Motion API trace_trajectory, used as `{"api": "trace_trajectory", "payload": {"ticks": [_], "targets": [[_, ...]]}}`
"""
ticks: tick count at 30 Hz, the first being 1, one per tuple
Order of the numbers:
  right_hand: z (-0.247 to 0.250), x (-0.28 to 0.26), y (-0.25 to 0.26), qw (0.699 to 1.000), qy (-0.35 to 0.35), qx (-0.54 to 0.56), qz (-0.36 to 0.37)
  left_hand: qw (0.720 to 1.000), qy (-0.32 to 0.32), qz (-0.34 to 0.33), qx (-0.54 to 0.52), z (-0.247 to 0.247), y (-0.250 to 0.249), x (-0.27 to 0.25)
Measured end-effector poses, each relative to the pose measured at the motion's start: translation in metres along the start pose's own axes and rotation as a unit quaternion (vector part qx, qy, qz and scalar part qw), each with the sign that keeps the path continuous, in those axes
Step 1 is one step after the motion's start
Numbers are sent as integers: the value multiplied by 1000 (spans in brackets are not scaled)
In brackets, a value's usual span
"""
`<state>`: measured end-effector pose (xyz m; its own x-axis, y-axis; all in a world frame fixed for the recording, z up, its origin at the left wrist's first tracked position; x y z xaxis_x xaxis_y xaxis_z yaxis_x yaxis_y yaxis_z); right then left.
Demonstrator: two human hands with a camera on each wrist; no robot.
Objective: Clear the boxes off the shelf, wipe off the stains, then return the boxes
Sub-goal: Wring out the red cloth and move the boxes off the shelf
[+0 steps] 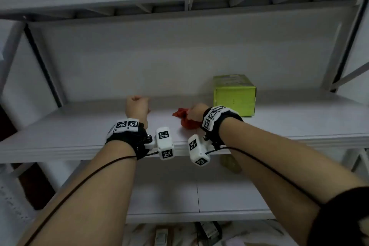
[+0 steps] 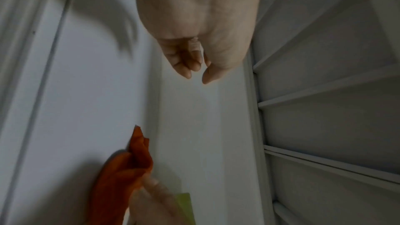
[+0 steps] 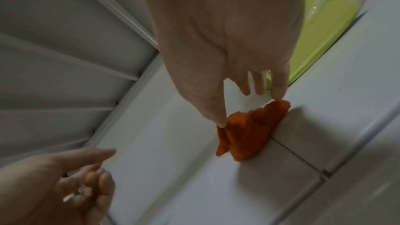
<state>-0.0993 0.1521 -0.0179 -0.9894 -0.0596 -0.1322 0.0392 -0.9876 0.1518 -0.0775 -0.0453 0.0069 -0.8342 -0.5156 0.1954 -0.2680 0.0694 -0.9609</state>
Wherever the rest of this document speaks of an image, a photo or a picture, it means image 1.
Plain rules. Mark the lime green box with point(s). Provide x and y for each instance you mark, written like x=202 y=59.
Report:
x=234 y=97

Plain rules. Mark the person's right hand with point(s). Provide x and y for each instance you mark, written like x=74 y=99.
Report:
x=196 y=112

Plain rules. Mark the red cleaning cloth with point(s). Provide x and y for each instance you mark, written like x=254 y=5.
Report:
x=181 y=116

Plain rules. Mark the black left wristband with markers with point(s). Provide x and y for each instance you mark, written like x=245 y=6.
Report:
x=124 y=134

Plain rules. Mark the person's right forearm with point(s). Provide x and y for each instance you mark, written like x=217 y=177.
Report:
x=274 y=162

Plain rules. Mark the white metal shelf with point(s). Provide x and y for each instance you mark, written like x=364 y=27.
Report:
x=86 y=127

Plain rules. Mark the black wristband with markers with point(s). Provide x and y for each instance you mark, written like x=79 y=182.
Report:
x=214 y=120
x=124 y=134

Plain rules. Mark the dark green labelled box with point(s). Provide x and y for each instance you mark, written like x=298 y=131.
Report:
x=210 y=232

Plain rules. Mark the person's left forearm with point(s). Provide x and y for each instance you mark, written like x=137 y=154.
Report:
x=95 y=191

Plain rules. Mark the black right wristband with markers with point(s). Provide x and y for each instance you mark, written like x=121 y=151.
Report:
x=214 y=120

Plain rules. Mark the person's left hand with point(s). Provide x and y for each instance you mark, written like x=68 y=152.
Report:
x=137 y=109

